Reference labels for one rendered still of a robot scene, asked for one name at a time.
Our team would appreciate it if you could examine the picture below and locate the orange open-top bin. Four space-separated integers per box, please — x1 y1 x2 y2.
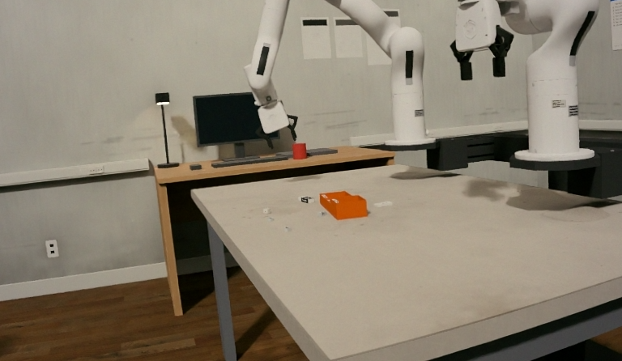
319 191 368 220

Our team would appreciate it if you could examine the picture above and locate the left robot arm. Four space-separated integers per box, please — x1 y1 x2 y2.
496 0 599 161

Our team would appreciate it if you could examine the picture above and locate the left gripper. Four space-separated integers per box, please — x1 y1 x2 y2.
450 0 514 81

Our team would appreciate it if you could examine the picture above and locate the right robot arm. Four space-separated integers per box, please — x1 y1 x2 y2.
244 0 436 146

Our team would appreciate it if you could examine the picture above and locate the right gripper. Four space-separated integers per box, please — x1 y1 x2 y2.
255 100 298 150

